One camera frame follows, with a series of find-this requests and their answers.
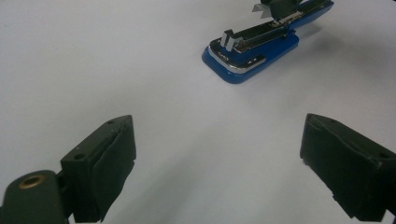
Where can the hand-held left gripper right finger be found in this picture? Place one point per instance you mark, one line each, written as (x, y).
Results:
(351, 174)

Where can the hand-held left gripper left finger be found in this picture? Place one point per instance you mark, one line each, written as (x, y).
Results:
(102, 168)

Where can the blue stapler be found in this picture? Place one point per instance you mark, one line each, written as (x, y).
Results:
(252, 59)

